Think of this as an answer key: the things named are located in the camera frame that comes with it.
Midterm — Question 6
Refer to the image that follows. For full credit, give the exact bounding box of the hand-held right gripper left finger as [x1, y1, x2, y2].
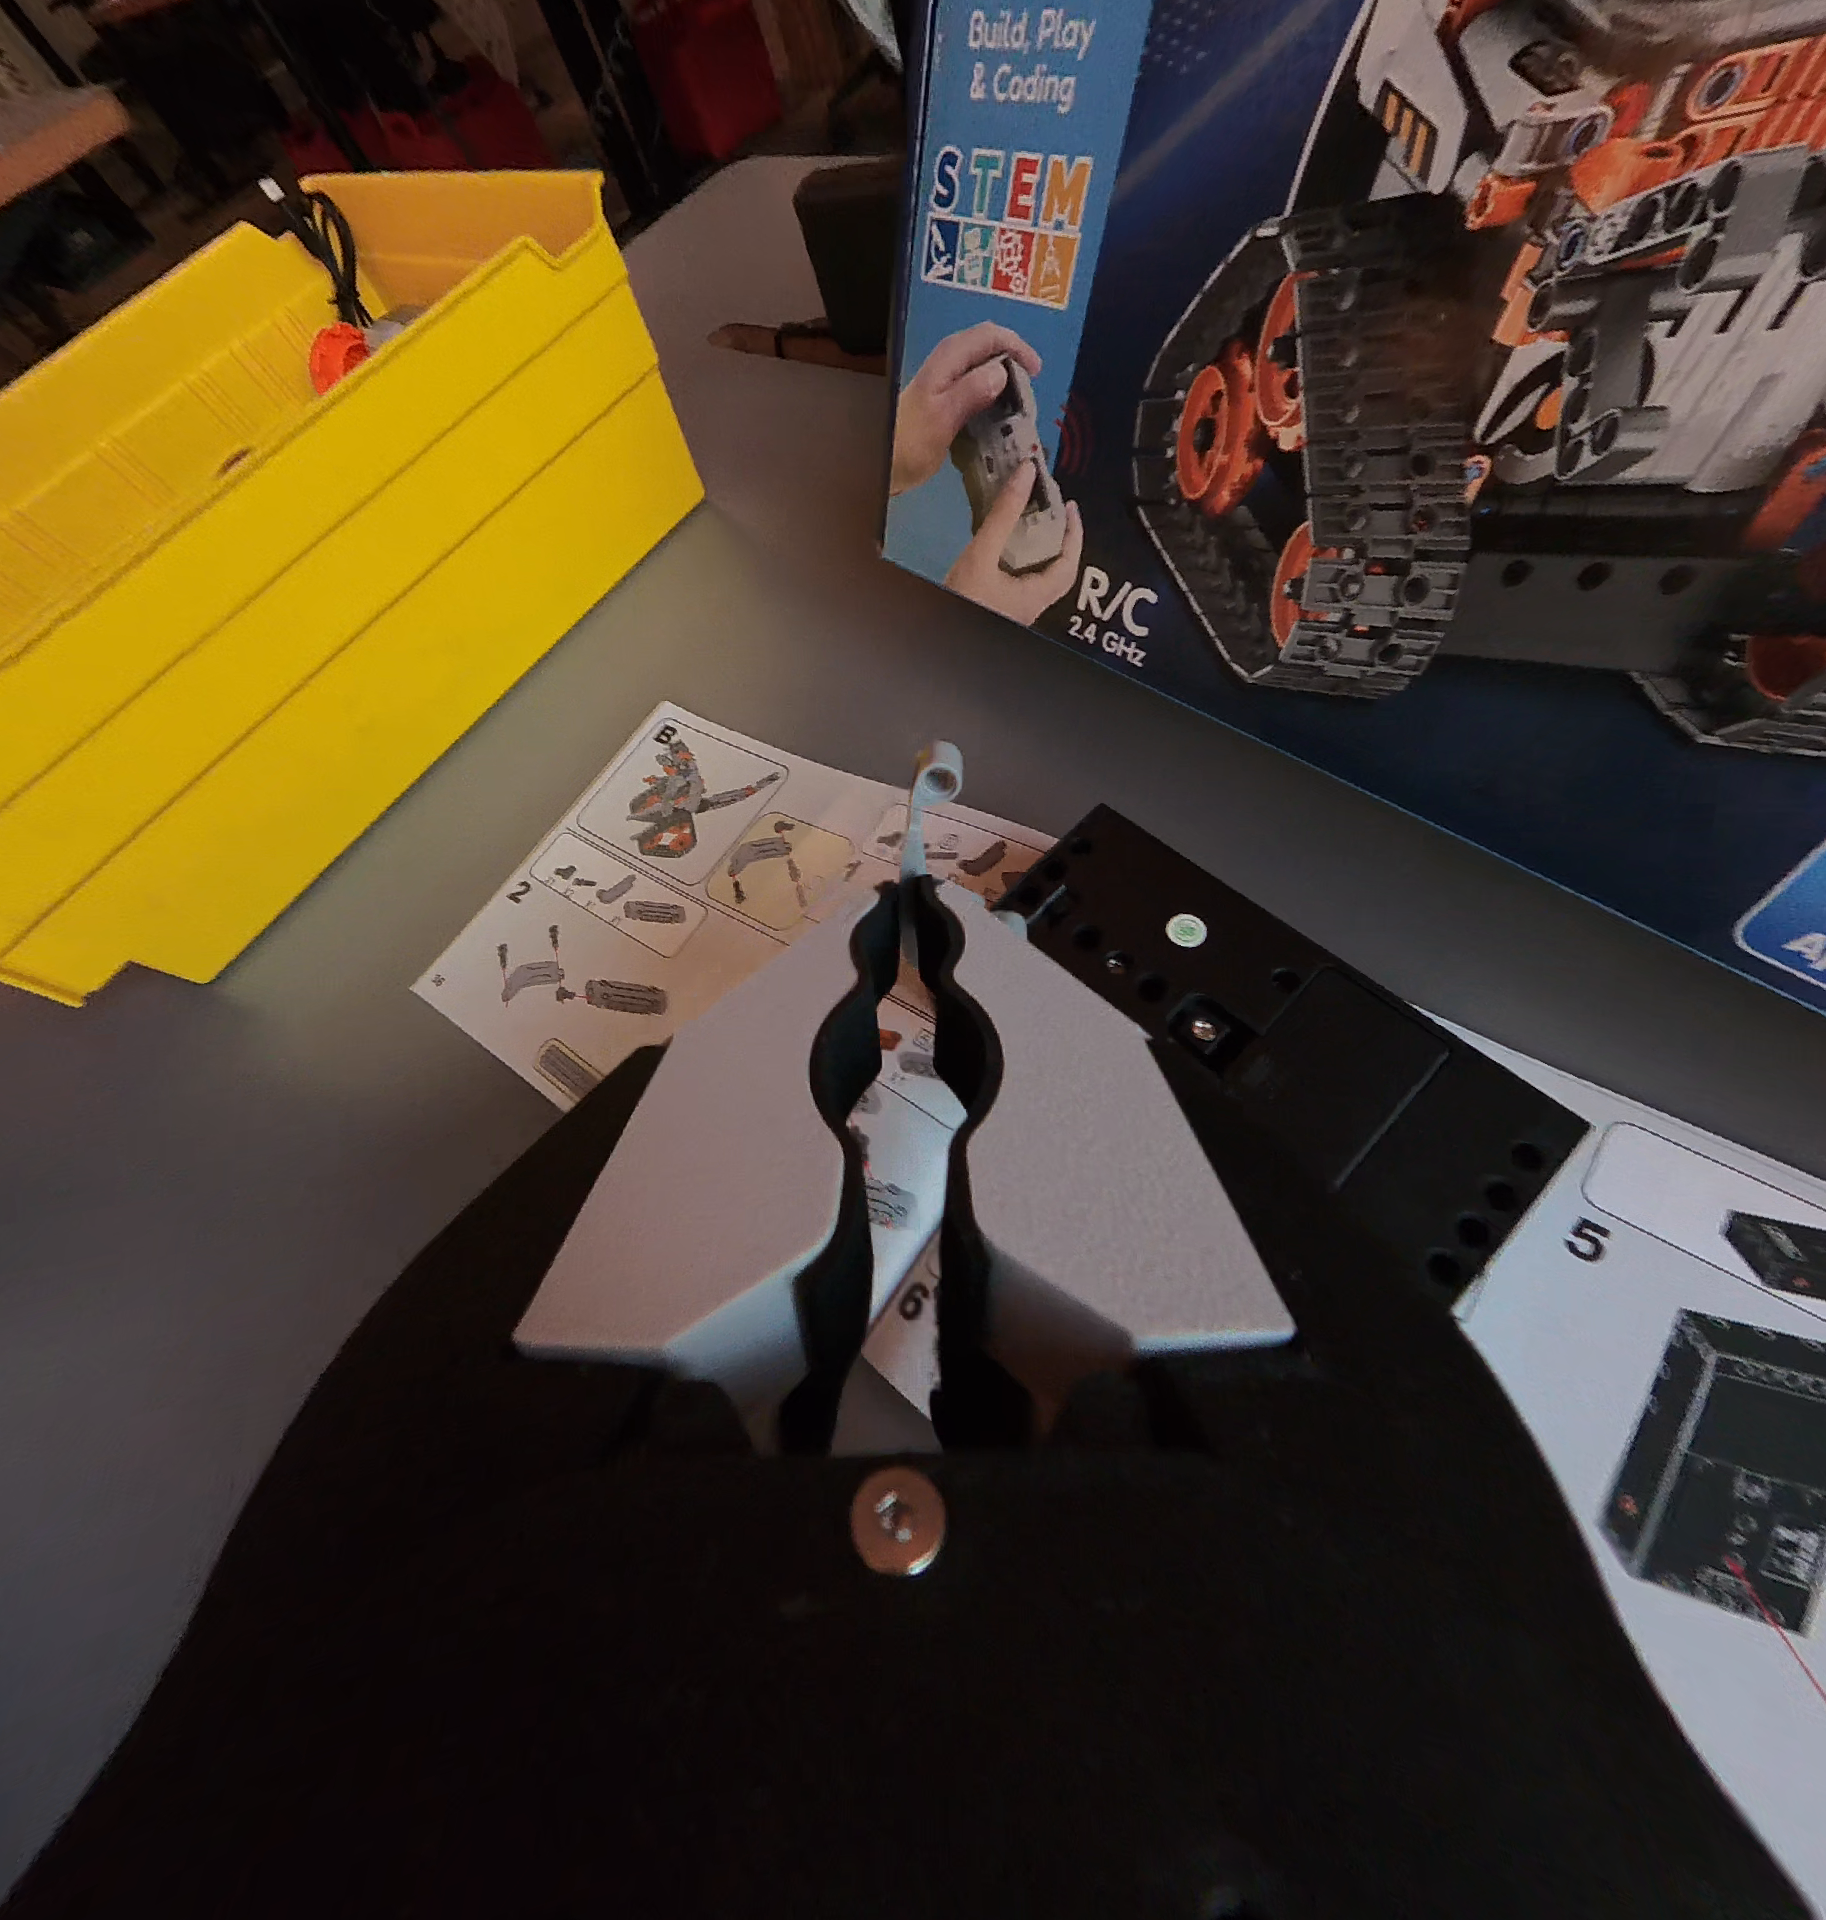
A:
[513, 879, 909, 1458]

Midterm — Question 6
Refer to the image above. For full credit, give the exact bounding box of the black electronic box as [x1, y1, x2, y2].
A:
[793, 157, 908, 362]

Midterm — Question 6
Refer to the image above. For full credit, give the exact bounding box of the grey desk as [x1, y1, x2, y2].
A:
[0, 150, 1826, 1920]

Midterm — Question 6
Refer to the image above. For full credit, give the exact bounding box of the red crate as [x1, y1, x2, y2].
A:
[276, 67, 556, 178]

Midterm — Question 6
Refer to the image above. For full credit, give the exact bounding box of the yellow plastic bin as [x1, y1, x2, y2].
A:
[0, 167, 709, 1006]

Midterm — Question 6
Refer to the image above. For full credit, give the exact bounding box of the small grey connector brick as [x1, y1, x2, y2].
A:
[899, 738, 970, 901]

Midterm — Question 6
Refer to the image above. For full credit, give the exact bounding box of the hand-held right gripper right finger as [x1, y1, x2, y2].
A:
[911, 879, 1300, 1454]

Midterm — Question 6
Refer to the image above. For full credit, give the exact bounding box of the white instruction booklet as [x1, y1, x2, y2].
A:
[411, 701, 1826, 1920]

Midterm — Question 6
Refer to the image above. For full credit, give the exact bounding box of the blue robot kit box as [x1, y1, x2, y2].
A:
[881, 0, 1826, 1036]

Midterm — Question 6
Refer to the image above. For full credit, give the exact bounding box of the black battery box brick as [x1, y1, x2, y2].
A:
[995, 804, 1593, 1322]

